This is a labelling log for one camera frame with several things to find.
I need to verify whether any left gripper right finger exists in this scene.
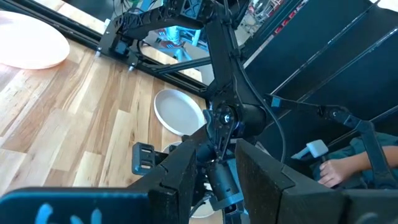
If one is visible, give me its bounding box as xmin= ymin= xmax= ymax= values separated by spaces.
xmin=234 ymin=138 xmax=398 ymax=224

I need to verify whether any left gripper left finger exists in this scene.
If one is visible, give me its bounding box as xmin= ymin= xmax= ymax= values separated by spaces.
xmin=0 ymin=136 xmax=199 ymax=224

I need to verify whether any cream plate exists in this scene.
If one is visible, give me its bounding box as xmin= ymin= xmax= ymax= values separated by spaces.
xmin=160 ymin=141 xmax=216 ymax=219

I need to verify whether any grey beige plate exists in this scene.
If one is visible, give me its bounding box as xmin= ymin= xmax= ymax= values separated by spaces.
xmin=153 ymin=88 xmax=206 ymax=137

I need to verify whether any pale peach plate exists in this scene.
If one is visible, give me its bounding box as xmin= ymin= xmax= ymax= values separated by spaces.
xmin=0 ymin=11 xmax=71 ymax=70

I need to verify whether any person's forearm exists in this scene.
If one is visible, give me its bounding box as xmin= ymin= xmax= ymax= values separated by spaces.
xmin=357 ymin=145 xmax=398 ymax=175

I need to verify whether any person's hand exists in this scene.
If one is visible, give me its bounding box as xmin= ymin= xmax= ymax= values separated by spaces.
xmin=317 ymin=156 xmax=364 ymax=189

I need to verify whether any person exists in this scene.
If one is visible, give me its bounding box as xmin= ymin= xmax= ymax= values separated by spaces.
xmin=310 ymin=132 xmax=398 ymax=189

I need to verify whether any large black panel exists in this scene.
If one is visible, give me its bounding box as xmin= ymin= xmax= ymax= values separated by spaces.
xmin=242 ymin=0 xmax=398 ymax=162

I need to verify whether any white handle block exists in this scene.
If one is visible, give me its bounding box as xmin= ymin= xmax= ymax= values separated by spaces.
xmin=290 ymin=139 xmax=330 ymax=160

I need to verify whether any black aluminium rail frame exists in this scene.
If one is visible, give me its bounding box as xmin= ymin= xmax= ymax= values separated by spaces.
xmin=0 ymin=0 xmax=218 ymax=97

